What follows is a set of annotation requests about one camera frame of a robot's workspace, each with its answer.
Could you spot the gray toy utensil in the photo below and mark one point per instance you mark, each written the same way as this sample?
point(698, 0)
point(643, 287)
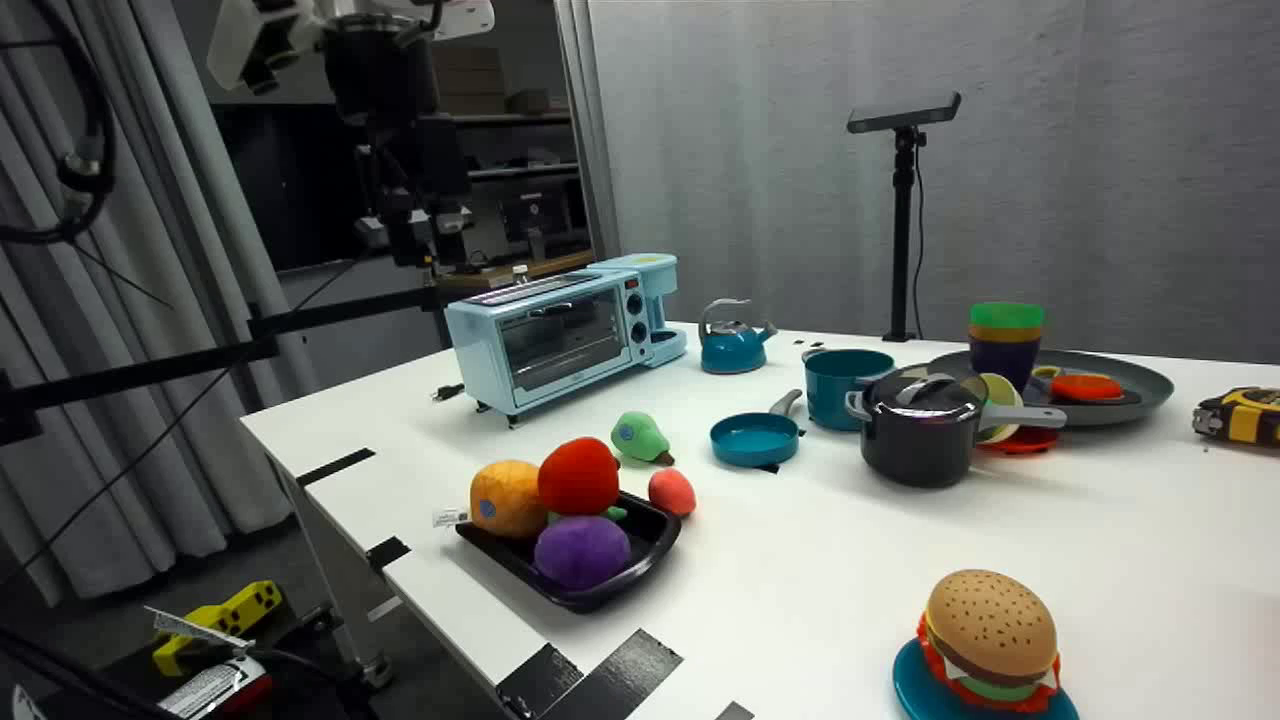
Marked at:
point(1033, 418)

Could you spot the yellow hand tool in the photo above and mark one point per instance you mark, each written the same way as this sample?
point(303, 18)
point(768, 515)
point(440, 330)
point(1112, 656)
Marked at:
point(233, 612)

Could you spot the toy burger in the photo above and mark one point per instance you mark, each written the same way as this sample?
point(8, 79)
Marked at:
point(988, 632)

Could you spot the light blue toaster oven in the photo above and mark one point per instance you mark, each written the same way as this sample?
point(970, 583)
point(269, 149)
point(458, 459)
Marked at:
point(560, 334)

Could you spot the black pot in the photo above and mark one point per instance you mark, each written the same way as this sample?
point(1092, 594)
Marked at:
point(920, 453)

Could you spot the orange food toy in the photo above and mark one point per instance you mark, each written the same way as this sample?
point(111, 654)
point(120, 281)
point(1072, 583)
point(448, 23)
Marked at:
point(1086, 391)

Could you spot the orange cup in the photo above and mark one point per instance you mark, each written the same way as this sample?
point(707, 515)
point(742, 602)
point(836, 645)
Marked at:
point(1007, 338)

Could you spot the orange plush fruit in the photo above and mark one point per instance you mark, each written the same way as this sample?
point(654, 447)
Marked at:
point(505, 501)

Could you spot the black monitor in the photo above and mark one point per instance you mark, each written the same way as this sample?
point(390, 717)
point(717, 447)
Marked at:
point(293, 186)

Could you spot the small red plush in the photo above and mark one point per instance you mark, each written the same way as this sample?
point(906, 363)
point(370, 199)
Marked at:
point(673, 493)

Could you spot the black tripod stand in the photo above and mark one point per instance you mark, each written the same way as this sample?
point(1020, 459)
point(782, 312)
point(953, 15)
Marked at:
point(906, 200)

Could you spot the teal kettle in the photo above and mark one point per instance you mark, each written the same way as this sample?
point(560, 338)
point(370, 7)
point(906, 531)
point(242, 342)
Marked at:
point(728, 349)

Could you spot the dark shelf unit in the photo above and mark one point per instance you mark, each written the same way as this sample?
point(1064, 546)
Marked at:
point(524, 174)

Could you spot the teal pot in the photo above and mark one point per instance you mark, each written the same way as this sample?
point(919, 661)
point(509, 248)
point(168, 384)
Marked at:
point(842, 384)

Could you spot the silver red device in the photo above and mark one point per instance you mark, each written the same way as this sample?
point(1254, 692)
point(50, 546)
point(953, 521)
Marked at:
point(223, 690)

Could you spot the yellow-green plate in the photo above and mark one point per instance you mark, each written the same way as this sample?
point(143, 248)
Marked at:
point(1002, 398)

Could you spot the gray plate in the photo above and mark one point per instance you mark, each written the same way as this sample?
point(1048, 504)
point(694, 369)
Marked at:
point(1140, 384)

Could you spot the yellow black tape measure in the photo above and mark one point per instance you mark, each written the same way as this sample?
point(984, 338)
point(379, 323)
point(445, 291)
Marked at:
point(1241, 418)

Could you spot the red plate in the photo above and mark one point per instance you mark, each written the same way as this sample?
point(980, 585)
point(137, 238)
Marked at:
point(1026, 447)

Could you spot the teal plate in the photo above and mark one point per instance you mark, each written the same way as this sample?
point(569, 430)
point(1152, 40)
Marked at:
point(913, 687)

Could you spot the purple cup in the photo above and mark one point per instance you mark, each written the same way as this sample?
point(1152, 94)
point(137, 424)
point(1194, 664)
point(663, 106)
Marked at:
point(1007, 363)

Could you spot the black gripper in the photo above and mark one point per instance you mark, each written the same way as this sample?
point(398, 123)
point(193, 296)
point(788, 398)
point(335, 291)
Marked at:
point(407, 166)

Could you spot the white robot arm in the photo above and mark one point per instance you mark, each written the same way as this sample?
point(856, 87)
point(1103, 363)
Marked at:
point(267, 33)

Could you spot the cardboard box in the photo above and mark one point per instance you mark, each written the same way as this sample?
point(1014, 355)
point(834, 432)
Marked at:
point(472, 83)

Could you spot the purple plush fruit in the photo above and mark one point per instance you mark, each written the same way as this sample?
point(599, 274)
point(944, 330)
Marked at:
point(581, 555)

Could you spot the red plush fruit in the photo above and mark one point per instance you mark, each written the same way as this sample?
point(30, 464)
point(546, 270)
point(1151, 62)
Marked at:
point(579, 478)

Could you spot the black tray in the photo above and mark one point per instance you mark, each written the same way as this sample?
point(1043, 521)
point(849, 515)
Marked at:
point(643, 562)

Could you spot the wide black tape patch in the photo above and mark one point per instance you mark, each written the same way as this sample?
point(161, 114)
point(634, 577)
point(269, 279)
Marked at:
point(601, 683)

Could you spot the green cup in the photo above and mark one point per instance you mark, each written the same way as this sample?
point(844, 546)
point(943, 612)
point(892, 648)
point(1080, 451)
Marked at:
point(1007, 319)

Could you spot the green pepper toy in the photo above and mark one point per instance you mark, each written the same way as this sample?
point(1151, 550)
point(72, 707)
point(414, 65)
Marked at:
point(643, 438)

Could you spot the glass pot lid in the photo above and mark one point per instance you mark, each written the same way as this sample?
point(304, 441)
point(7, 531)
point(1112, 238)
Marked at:
point(924, 400)

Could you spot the black metal rail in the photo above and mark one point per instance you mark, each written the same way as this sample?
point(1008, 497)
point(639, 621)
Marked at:
point(161, 364)

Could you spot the black tape strip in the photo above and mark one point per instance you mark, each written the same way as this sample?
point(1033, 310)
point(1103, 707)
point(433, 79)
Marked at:
point(390, 555)
point(337, 464)

